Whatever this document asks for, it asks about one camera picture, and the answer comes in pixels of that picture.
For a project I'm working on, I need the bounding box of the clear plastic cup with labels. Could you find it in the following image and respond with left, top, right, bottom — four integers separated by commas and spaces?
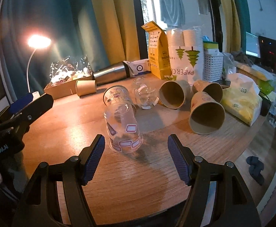
104, 103, 143, 154

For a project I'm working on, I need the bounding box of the small brown paper cup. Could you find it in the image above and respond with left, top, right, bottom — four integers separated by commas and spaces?
75, 80, 97, 96

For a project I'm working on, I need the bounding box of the white printed paper cup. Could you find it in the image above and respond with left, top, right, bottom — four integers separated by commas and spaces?
103, 85, 136, 113

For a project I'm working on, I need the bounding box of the brown printed paper cup front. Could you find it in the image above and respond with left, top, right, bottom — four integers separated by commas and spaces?
189, 92, 226, 135

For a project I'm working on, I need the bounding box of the clear plastic cup lying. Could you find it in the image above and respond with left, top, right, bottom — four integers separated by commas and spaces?
132, 77, 159, 110

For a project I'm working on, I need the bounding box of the brown paper cup back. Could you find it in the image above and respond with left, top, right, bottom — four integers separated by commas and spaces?
192, 80, 223, 103

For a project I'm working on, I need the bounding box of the brown paper cup left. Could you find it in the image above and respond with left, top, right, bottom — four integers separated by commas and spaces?
158, 80, 190, 109

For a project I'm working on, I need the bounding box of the bagged white paper cup stack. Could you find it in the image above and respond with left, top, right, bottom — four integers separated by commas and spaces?
167, 26, 204, 85

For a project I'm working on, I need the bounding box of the cardboard tray box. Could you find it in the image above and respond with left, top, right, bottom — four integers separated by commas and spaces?
44, 75, 95, 101

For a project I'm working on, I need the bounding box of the dark sock on floor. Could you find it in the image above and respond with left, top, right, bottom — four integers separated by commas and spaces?
246, 156, 264, 186

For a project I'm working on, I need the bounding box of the crinkled clear snack bag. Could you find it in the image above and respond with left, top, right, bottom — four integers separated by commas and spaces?
49, 56, 93, 86

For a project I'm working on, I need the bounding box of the white desk lamp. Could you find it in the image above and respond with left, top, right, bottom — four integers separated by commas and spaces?
26, 33, 52, 93

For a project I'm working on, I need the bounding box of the stainless steel thermos bottle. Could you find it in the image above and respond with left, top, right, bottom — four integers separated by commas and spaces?
93, 62, 130, 86

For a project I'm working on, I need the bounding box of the teal curtain left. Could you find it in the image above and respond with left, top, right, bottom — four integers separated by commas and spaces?
0, 0, 110, 99

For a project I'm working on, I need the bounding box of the teal curtain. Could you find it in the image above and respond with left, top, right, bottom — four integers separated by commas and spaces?
234, 0, 251, 52
0, 0, 110, 99

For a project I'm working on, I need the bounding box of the white blue small box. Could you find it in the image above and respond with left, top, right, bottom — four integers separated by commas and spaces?
123, 59, 151, 76

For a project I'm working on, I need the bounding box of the yellow plastic bag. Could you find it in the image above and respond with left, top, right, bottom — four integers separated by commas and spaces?
221, 73, 262, 126

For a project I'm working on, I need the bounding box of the yellow curtain left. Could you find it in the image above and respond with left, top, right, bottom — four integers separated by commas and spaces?
92, 0, 141, 64

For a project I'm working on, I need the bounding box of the yellow curtain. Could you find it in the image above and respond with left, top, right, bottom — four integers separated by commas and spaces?
221, 0, 241, 53
92, 0, 141, 64

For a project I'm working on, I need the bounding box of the yellow paper bag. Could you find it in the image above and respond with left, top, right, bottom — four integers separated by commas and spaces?
142, 21, 172, 79

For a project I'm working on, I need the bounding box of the white plastic basket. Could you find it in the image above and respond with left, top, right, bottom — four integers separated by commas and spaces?
203, 41, 223, 82

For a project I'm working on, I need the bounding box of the hanging blue cloth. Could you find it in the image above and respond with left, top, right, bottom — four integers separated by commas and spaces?
159, 0, 186, 27

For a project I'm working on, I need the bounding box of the yellow curtain right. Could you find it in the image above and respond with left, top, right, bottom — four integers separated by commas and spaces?
221, 0, 241, 53

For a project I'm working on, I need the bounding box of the computer monitor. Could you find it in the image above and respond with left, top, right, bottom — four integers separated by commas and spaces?
246, 32, 260, 58

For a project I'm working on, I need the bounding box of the teal curtain right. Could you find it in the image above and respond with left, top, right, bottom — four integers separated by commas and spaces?
234, 0, 251, 52

